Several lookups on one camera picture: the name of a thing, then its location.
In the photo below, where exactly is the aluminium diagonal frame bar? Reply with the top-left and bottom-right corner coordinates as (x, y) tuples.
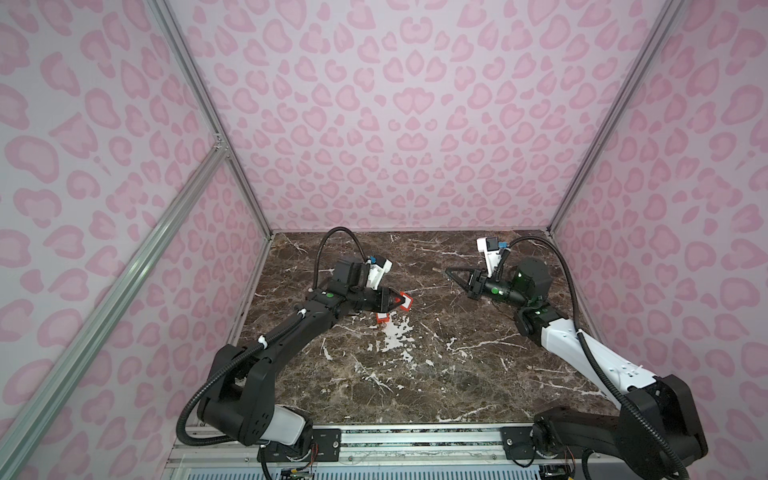
(1, 147), (226, 479)

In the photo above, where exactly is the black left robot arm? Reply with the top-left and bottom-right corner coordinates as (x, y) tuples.
(176, 256), (410, 453)

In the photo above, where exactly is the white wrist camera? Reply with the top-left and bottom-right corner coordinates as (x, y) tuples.
(476, 237), (508, 277)
(366, 256), (392, 290)

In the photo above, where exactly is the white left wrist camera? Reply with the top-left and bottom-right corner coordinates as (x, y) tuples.
(366, 256), (392, 290)

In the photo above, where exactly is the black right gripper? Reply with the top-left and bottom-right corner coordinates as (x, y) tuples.
(446, 265), (530, 310)

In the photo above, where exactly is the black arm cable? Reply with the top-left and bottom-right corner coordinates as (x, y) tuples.
(506, 236), (691, 480)
(175, 226), (368, 447)

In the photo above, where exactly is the aluminium frame post left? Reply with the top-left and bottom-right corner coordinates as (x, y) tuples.
(146, 0), (274, 240)

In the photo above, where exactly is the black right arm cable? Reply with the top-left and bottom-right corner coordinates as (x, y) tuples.
(506, 236), (691, 480)

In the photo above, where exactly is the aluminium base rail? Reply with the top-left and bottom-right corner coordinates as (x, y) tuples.
(161, 422), (685, 480)

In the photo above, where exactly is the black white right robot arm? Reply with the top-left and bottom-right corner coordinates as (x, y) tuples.
(446, 258), (708, 479)

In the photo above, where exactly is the aluminium frame post right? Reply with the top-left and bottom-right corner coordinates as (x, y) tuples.
(547, 0), (690, 238)

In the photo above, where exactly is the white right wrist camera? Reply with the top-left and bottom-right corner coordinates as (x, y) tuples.
(476, 237), (508, 277)

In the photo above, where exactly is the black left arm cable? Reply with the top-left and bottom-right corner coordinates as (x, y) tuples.
(175, 226), (368, 447)

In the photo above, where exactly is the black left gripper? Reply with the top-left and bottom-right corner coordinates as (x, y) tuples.
(347, 285), (405, 313)

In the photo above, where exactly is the aluminium frame post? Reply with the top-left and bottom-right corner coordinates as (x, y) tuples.
(146, 0), (274, 240)
(547, 0), (690, 238)

